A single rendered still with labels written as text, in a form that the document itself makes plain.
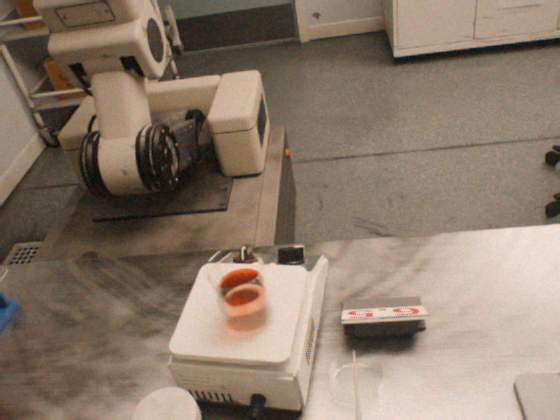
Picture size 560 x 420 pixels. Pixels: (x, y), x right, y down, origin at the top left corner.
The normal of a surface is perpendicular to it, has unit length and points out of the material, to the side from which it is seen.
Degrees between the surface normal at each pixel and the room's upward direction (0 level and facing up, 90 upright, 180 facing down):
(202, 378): 90
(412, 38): 90
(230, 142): 90
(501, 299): 0
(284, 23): 90
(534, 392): 0
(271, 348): 0
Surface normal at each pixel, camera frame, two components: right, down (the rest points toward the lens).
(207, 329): -0.16, -0.77
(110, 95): -0.12, 0.23
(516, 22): -0.06, 0.63
